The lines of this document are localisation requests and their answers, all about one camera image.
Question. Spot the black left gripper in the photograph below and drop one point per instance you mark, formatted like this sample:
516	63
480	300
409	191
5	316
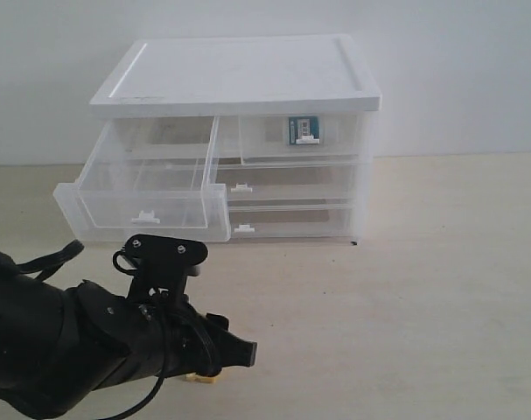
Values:
173	340

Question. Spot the yellow cheese-like sponge block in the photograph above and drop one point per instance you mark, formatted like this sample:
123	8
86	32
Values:
193	377

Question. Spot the white teal-labelled pill bottle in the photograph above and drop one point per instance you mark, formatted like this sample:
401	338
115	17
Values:
304	130

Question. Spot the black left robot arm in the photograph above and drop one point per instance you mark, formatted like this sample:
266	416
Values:
57	346

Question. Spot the bottom wide clear drawer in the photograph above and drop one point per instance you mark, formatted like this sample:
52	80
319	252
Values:
293	221

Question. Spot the wide clear drawer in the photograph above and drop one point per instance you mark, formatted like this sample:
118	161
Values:
293	221
288	183

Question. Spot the middle wide clear drawer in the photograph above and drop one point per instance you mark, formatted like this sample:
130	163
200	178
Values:
288	183

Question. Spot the white plastic drawer cabinet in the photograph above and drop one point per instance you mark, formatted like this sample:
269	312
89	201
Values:
268	76

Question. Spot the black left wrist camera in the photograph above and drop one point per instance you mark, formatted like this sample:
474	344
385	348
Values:
161	262

